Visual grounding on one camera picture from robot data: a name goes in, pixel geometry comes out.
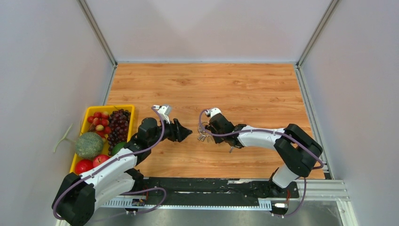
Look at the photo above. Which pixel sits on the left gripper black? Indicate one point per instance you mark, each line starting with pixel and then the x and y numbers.
pixel 178 132

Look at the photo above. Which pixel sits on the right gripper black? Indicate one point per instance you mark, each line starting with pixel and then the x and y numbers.
pixel 218 140

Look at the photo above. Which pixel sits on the metal keyring with keys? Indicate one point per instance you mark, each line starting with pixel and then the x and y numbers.
pixel 203 135

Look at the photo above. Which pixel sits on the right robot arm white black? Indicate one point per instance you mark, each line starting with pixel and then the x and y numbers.
pixel 299 151

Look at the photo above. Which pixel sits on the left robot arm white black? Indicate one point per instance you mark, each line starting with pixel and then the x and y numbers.
pixel 79 196

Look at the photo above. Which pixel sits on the green avocado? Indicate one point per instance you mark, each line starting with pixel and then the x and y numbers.
pixel 117 148

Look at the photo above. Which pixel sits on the dark purple grape bunch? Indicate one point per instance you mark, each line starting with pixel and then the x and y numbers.
pixel 119 128

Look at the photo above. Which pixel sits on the small red fruits pile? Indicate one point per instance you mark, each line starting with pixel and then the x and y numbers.
pixel 99 123

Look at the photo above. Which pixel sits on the red apple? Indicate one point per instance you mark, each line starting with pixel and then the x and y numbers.
pixel 98 160

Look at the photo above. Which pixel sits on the yellow plastic tray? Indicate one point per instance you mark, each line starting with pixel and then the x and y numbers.
pixel 106 108

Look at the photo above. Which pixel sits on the green netted melon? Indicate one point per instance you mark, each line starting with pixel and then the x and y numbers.
pixel 89 145

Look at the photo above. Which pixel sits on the red tomato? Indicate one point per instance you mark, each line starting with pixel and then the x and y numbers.
pixel 83 166

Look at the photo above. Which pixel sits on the green plant stem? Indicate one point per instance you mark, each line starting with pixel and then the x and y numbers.
pixel 64 138

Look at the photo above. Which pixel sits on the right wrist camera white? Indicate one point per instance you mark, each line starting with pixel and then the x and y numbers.
pixel 212 112

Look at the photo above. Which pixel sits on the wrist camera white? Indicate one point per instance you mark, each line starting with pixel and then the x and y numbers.
pixel 212 112
pixel 163 112

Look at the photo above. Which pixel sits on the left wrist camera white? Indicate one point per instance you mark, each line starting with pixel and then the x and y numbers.
pixel 163 112

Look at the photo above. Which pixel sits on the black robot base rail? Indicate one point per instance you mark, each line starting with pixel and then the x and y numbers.
pixel 207 194

